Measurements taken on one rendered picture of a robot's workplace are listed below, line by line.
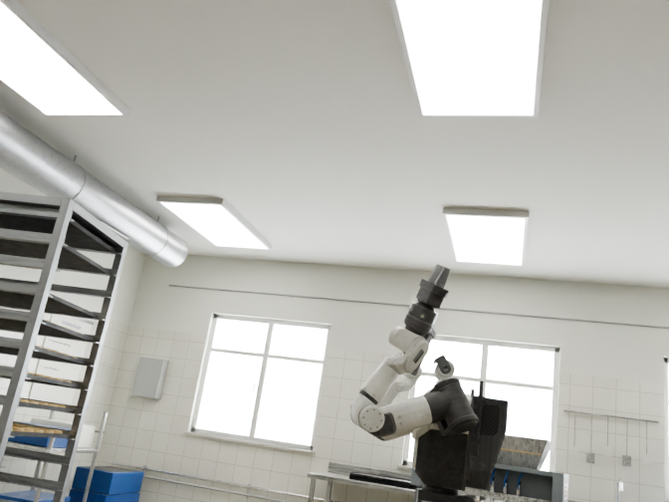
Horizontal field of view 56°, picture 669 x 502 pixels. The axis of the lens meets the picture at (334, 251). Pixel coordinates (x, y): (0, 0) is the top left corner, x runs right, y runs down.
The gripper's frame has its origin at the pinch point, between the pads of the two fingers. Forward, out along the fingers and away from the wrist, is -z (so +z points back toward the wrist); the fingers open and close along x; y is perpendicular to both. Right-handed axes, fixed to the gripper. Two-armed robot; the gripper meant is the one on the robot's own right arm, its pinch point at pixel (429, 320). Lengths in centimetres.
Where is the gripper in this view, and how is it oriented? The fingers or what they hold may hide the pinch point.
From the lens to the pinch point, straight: 268.4
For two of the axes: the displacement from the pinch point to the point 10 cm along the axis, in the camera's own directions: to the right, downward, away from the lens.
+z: -4.5, 7.6, -4.7
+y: -7.6, -0.6, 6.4
